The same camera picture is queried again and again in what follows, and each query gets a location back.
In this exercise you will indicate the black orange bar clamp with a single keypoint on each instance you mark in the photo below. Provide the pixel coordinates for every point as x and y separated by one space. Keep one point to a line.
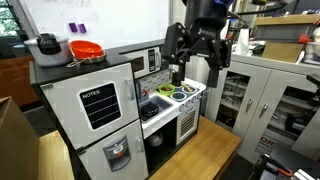
267 161

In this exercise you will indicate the large silver cooking pot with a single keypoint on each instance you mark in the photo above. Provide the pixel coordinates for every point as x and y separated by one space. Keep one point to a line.
49 50

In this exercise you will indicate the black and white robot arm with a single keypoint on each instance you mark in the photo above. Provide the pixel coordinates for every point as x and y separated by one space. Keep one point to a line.
210 13

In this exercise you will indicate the green toy pot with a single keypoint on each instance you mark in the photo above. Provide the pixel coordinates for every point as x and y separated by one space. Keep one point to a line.
166 89

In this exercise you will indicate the brown cardboard box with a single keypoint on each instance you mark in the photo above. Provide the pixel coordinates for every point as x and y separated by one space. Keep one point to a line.
19 144

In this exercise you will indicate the black glass pot lid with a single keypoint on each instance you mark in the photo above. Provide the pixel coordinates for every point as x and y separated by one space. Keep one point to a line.
149 108

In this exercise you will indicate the orange plastic bowl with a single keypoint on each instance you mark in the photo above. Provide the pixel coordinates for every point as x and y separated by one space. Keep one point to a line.
85 49

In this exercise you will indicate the wooden spatula toy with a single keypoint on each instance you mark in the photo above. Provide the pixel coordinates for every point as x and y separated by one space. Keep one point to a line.
187 87

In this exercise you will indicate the wooden bench platform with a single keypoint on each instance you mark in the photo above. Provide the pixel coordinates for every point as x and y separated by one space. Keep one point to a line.
122 155

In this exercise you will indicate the small steel frying pan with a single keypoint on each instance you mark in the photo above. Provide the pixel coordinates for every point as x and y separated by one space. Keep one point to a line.
90 60

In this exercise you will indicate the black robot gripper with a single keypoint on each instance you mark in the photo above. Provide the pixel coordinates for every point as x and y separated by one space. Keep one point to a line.
181 43

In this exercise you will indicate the toy play kitchen unit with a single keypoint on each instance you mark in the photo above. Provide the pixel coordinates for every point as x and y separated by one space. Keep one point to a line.
87 102

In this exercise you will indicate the grey storage cabinet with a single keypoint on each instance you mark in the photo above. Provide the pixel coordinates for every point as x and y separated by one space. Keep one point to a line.
267 103

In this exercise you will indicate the white whiteboard panel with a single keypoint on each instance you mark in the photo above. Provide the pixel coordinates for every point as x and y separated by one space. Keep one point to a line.
110 23

